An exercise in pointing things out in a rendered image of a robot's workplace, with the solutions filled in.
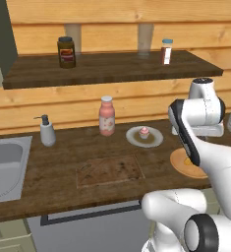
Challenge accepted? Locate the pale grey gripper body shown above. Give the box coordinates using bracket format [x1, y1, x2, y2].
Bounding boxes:
[171, 123, 225, 139]

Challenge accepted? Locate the brown wooden cutting board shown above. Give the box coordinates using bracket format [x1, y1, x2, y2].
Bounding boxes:
[75, 154, 146, 190]

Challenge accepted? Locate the dark jam jar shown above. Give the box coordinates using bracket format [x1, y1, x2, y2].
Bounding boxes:
[57, 35, 77, 70]

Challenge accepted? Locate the pale green cabinet drawer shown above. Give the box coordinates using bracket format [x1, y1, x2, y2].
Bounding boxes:
[0, 218, 38, 252]

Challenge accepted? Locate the orange plate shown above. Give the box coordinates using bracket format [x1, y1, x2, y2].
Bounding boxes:
[169, 147, 209, 180]

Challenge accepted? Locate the grey plate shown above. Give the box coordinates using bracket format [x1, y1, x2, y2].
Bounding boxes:
[125, 125, 164, 149]

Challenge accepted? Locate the pink cupcake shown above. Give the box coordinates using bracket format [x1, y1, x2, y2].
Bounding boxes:
[139, 126, 151, 141]

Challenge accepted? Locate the blue-capped spice bottle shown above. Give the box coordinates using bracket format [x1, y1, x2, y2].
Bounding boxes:
[160, 38, 174, 66]

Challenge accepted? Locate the pink bottle with white cap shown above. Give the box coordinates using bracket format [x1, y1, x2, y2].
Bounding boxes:
[98, 94, 116, 137]

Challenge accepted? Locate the grey dishwasher front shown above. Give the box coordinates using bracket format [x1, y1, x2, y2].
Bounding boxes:
[26, 199, 154, 252]

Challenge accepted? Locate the grey soap dispenser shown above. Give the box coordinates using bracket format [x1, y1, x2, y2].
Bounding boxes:
[33, 113, 57, 148]

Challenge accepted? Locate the steel sink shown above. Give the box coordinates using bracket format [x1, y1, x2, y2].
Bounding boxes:
[0, 135, 33, 206]

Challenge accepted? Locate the pale shelf bracket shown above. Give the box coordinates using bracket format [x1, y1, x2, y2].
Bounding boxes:
[137, 23, 155, 57]
[64, 23, 83, 55]

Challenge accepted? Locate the dark wooden wall shelf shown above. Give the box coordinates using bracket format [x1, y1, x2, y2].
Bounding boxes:
[2, 49, 225, 91]

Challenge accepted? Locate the dark dishwasher handle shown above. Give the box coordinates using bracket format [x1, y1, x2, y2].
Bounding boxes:
[39, 203, 143, 227]

